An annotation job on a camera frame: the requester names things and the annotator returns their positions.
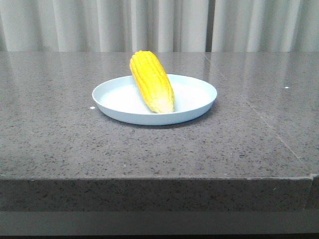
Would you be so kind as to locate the light blue round plate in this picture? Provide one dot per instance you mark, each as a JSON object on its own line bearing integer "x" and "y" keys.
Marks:
{"x": 121, "y": 100}

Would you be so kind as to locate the yellow corn cob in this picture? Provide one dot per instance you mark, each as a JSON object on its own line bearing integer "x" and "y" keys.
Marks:
{"x": 153, "y": 82}

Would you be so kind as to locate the white pleated curtain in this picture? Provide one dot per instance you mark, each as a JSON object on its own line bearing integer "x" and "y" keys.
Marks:
{"x": 159, "y": 25}

